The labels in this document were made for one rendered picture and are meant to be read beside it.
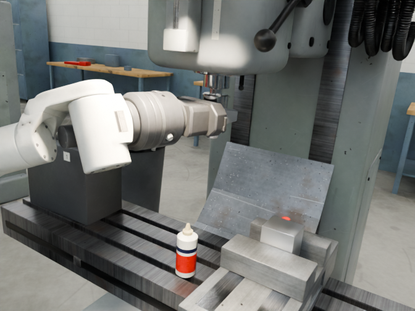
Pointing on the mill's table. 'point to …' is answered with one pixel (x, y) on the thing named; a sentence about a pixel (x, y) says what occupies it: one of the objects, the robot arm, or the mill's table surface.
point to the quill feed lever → (263, 39)
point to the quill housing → (225, 37)
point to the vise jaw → (269, 266)
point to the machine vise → (324, 243)
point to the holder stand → (75, 187)
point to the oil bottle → (186, 252)
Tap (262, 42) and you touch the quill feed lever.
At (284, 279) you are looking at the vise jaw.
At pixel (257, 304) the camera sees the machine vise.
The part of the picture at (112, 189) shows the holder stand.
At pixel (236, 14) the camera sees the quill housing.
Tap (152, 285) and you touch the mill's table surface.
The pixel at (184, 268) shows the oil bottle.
